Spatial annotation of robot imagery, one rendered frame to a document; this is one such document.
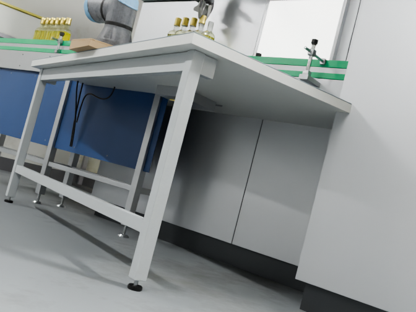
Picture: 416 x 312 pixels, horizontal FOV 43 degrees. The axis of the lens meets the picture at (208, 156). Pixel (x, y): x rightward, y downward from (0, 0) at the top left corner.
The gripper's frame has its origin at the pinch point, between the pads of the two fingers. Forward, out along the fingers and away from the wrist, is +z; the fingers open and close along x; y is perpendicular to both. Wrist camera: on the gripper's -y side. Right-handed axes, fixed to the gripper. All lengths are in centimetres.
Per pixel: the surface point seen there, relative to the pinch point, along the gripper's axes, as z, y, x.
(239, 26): -0.5, -14.8, -12.4
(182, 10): -11.0, 31.1, -14.9
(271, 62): 23, -51, 3
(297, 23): -2.4, -47.9, -13.0
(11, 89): 54, 135, 15
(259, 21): -2.8, -26.0, -12.5
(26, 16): -16, 226, -32
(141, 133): 66, 8, 13
